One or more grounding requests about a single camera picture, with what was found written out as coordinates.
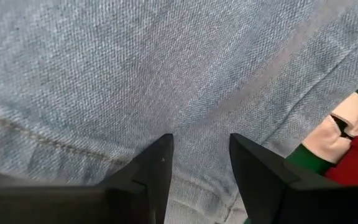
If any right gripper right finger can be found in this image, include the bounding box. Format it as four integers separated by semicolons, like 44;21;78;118
229;133;338;224

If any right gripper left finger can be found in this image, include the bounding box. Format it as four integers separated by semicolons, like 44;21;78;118
96;133;175;224

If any light blue denim garment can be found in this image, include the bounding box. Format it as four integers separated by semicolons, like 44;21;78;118
0;0;358;224

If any green table mat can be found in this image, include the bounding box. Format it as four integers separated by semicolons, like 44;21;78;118
286;72;358;175

